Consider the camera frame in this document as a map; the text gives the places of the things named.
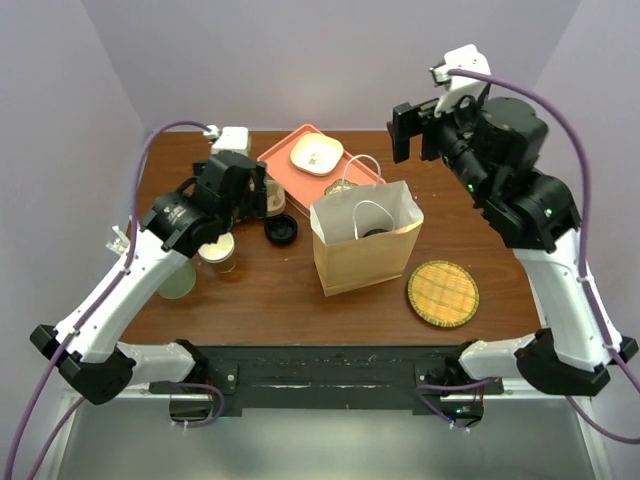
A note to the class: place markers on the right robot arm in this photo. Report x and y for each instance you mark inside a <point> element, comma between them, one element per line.
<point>491,146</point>

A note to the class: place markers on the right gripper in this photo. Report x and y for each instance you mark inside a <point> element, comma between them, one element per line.
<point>409,120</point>

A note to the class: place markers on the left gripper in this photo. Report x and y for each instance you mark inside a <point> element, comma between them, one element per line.
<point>254,203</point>

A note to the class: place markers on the black cup lid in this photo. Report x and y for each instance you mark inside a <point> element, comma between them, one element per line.
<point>374,231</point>

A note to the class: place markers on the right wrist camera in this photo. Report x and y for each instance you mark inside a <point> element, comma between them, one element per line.
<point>466,58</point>

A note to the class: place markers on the cardboard cup carrier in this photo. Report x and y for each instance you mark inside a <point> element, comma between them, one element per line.
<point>276,198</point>

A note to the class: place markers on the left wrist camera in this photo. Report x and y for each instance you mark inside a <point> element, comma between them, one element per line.
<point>229,138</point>

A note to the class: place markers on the black lid stack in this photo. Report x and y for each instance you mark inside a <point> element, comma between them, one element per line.
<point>281,229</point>

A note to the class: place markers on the brown paper bag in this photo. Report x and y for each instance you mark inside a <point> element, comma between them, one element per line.
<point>346,262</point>

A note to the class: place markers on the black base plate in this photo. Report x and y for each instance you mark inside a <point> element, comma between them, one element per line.
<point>343,377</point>

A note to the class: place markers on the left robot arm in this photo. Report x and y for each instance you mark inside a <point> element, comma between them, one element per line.
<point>86,346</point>

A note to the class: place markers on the cream square bowl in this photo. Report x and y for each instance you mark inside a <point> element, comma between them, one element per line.
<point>316,154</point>

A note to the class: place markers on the brown paper cup stack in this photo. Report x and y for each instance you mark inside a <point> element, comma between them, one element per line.
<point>221,254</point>

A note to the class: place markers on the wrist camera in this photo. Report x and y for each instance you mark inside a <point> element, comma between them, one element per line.
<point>229,138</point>
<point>466,58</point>

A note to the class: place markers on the woven bamboo coaster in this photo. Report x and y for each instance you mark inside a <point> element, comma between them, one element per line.
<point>443,294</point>

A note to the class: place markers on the green patterned small dish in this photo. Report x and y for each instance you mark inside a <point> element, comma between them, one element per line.
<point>337,189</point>

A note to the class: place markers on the green cup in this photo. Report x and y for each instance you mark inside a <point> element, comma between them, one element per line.
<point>180,283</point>

